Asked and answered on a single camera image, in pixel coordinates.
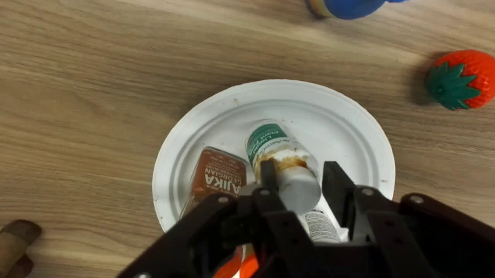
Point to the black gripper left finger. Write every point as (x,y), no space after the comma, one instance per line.
(226,237)

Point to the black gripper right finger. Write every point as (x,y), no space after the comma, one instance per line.
(427,242)

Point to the red lid spice jar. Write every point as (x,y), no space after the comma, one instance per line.
(217,175)

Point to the green label white bottle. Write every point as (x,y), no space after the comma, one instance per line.
(268,141)

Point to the red strawberry toy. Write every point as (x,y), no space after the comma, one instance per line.
(469,72)

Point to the white paper plate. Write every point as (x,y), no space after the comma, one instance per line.
(310,109)

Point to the brown moose plush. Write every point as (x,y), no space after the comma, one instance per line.
(17,237)

